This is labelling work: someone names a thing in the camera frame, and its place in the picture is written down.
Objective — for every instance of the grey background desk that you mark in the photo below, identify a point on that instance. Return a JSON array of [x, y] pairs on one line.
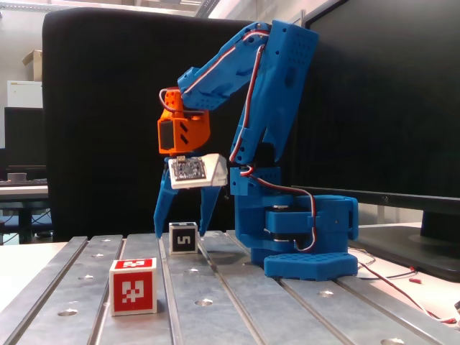
[[21, 192]]

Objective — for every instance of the black cube with white marker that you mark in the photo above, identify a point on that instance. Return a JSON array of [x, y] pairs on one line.
[[183, 239]]

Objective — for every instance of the grey round object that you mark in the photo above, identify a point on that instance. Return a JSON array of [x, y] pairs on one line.
[[16, 177]]

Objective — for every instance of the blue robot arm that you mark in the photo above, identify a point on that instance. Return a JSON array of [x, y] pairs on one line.
[[280, 90]]

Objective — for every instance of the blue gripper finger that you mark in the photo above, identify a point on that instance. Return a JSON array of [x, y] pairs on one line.
[[163, 205], [208, 205]]

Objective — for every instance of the brown cardboard box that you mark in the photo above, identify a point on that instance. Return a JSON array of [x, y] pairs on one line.
[[34, 64]]

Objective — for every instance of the ceiling light fixture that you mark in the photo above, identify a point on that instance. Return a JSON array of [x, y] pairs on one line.
[[210, 7]]

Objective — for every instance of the black Dell monitor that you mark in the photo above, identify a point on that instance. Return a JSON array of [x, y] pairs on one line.
[[377, 108]]

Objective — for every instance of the white cabinet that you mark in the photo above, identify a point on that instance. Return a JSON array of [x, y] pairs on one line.
[[25, 95]]

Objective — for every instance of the red cube with white marker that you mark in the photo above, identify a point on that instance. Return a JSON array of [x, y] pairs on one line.
[[133, 291]]

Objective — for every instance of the small dark background monitor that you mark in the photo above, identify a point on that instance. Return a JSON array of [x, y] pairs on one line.
[[25, 136]]

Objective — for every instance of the aluminium slotted base plate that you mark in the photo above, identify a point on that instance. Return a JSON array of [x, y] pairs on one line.
[[233, 309]]

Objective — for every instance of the dark office chair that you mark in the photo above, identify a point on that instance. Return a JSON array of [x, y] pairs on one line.
[[108, 143]]

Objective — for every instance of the small red connector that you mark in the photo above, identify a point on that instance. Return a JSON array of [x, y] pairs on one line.
[[417, 280]]

